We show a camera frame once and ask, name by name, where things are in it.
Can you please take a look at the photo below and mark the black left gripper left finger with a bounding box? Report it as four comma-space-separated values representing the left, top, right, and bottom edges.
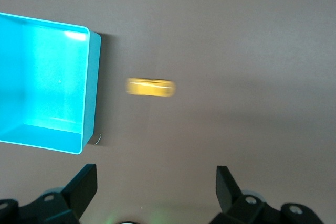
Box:
0, 163, 98, 224

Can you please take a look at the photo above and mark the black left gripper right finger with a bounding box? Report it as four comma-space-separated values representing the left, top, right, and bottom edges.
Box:
209, 165, 325, 224

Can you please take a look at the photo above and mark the yellow toy beetle car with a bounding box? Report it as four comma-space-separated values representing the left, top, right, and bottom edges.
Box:
125, 77, 177, 98

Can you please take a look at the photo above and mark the turquoise plastic bin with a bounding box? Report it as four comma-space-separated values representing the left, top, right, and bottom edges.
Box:
0, 12, 102, 155

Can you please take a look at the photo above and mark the brown table mat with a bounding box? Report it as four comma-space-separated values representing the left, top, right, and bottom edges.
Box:
0, 0, 336, 224

